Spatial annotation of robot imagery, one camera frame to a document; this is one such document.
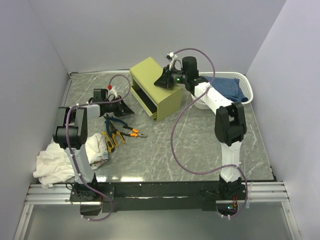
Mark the blue handled pliers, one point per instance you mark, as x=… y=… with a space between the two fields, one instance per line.
x=112 y=120

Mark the green metal drawer cabinet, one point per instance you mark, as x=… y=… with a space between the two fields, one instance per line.
x=159 y=103

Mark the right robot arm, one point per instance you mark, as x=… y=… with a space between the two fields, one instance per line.
x=230 y=121

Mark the yellow utility knife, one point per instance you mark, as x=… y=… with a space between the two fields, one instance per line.
x=109 y=144

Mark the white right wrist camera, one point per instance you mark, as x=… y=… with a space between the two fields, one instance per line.
x=172 y=57

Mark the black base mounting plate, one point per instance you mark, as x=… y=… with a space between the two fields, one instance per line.
x=143 y=196

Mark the blue checkered cloth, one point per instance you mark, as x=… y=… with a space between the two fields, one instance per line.
x=230 y=89

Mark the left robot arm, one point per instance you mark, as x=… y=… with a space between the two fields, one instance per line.
x=71 y=132

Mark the aluminium frame rail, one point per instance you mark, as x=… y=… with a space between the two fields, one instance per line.
x=59 y=194

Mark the yellow black pliers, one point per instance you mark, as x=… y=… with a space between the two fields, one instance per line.
x=116 y=135

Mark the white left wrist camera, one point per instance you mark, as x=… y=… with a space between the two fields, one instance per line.
x=112 y=93

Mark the white plastic basket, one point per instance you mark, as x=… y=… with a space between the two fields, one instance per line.
x=242 y=82

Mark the orange black pliers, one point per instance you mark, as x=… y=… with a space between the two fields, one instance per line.
x=133 y=132

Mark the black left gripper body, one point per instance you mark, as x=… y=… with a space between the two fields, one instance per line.
x=114 y=107

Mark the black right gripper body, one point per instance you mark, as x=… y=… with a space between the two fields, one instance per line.
x=174 y=77

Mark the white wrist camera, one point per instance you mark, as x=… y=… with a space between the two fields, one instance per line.
x=172 y=57
x=112 y=93

